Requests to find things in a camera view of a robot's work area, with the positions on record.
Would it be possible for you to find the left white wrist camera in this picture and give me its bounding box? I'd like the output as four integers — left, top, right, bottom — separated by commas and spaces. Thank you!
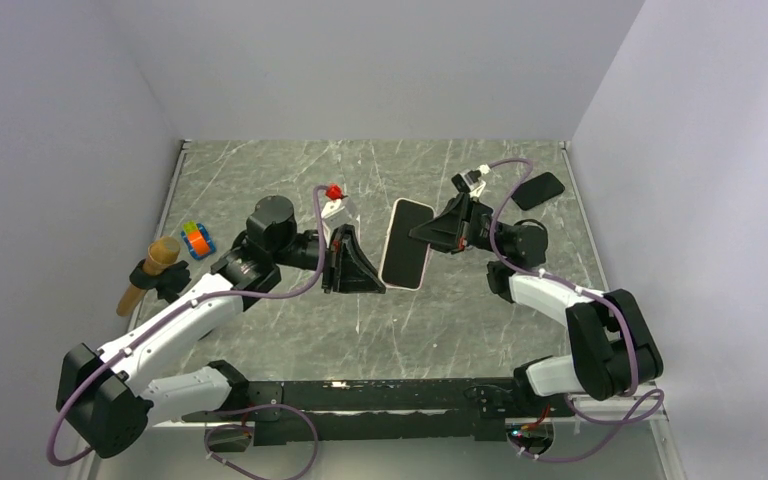
321, 183, 360, 230

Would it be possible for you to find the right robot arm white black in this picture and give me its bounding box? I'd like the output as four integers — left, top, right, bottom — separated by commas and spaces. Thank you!
408, 193, 664, 416

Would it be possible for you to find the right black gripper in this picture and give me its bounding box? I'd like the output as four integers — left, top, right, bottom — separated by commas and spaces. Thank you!
405, 194, 508, 257

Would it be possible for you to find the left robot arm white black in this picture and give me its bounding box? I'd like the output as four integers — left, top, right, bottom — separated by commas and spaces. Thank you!
56, 187, 386, 458

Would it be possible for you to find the wooden mallet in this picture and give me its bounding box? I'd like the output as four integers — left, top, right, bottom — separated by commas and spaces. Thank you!
116, 236, 180, 317

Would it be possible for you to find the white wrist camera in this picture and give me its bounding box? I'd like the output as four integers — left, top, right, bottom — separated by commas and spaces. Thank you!
321, 183, 360, 230
451, 164, 491, 199

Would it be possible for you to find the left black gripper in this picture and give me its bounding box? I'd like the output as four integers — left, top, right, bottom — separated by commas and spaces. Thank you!
273, 222, 387, 293

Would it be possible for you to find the white phone case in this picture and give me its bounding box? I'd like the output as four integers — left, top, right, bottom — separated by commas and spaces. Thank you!
378, 197, 437, 291

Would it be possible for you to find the orange blue toy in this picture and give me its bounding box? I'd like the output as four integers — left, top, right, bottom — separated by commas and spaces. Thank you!
180, 221, 216, 260

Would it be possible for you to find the black base frame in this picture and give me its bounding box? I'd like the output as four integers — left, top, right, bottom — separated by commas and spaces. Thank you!
183, 377, 572, 446

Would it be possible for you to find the black phone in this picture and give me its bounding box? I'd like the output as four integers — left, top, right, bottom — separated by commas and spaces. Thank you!
382, 200, 435, 288
511, 172, 565, 211

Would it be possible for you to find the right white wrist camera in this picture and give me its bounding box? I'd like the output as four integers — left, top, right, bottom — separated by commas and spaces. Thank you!
451, 164, 491, 199

